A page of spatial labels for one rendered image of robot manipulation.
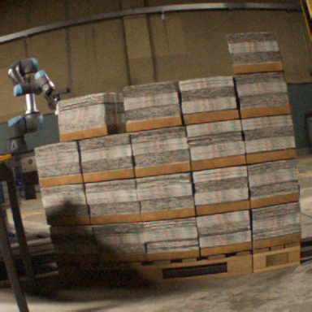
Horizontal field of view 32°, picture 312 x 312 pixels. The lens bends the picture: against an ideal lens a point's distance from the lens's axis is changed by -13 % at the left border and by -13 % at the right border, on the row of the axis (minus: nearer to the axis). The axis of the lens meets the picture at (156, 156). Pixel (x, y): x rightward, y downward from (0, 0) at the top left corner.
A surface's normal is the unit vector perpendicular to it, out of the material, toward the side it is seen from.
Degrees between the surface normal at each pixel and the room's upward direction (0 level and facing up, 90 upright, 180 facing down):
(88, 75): 90
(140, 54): 90
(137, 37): 90
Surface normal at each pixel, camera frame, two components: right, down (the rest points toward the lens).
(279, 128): -0.24, 0.08
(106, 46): 0.07, 0.04
